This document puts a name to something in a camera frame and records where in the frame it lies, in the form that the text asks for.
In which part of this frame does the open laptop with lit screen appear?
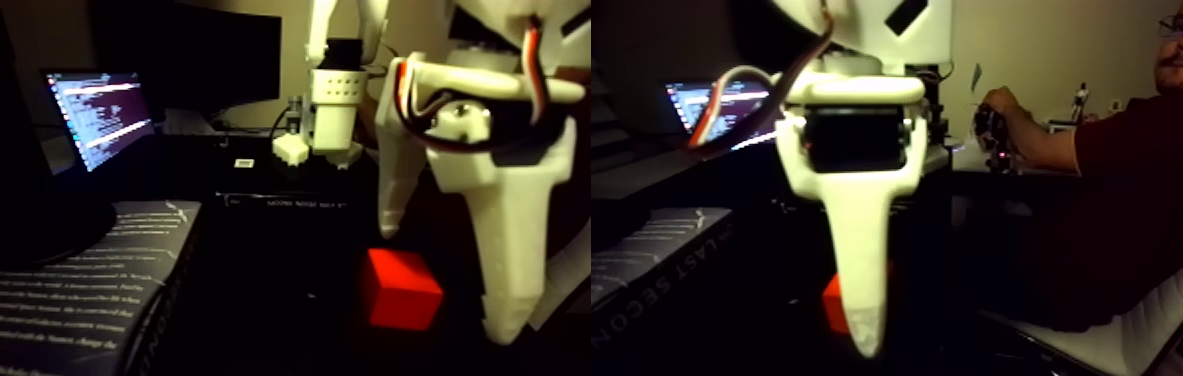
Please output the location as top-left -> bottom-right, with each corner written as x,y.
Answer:
42,68 -> 172,175

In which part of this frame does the black box with lettering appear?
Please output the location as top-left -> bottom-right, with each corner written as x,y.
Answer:
216,186 -> 353,211

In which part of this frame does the white chair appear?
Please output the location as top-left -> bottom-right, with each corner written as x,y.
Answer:
979,225 -> 1183,376

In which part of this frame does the person's left hand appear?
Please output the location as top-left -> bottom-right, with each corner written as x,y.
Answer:
979,87 -> 1025,133

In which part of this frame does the red cube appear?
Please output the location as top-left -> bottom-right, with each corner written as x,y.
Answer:
360,247 -> 445,332

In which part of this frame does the black book with white text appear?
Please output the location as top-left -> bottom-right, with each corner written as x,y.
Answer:
0,199 -> 204,376

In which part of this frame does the black computer monitor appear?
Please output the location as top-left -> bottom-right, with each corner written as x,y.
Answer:
92,0 -> 283,119

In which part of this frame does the person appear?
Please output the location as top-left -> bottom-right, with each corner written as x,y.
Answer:
974,0 -> 1183,332

